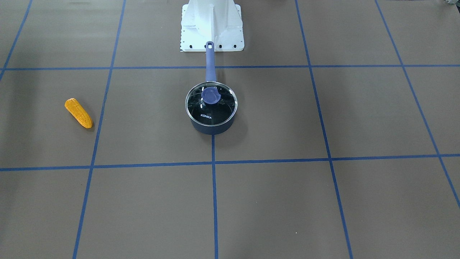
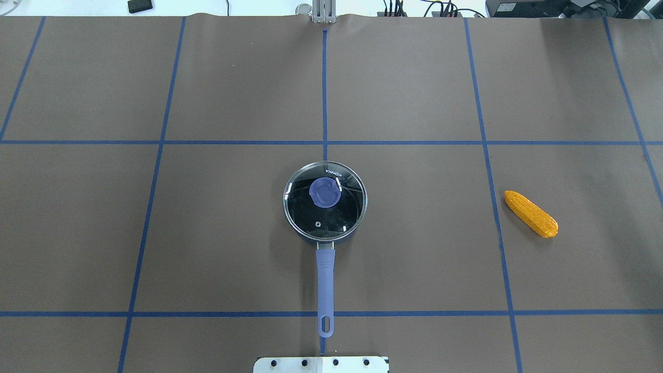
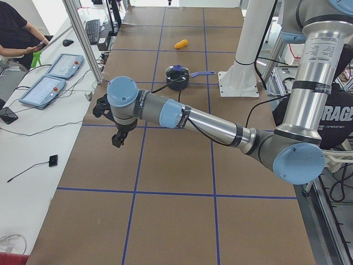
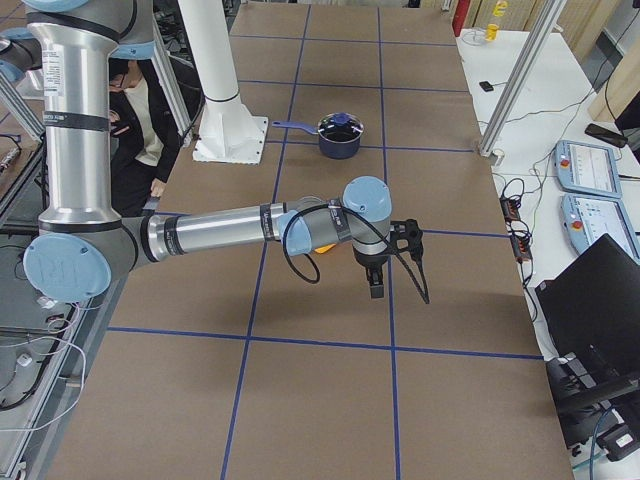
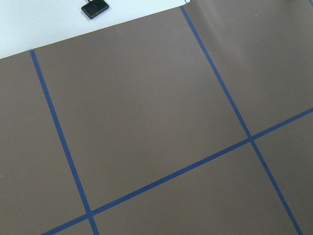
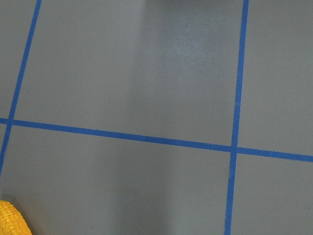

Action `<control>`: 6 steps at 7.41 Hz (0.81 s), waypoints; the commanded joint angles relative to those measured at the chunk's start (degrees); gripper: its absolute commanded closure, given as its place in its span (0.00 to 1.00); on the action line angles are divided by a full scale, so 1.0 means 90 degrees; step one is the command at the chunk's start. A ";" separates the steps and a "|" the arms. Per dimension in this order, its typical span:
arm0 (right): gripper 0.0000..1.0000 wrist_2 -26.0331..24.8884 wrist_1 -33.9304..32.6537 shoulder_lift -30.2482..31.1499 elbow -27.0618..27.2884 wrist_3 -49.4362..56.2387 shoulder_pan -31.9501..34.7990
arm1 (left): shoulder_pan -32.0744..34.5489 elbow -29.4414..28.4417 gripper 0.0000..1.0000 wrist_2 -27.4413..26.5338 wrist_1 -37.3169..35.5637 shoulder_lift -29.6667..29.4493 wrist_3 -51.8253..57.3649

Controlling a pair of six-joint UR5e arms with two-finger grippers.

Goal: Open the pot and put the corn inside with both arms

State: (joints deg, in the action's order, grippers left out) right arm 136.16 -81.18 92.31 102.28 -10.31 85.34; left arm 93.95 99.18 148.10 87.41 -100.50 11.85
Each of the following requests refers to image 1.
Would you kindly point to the glass pot lid blue knob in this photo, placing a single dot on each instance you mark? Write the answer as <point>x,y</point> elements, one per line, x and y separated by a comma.
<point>211,103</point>

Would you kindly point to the yellow corn cob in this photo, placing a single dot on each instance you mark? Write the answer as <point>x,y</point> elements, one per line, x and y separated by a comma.
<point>78,112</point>

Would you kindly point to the dark blue saucepan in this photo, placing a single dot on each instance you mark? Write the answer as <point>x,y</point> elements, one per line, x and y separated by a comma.
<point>211,75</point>

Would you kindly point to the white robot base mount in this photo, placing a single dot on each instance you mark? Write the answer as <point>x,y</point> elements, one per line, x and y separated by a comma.
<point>219,21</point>

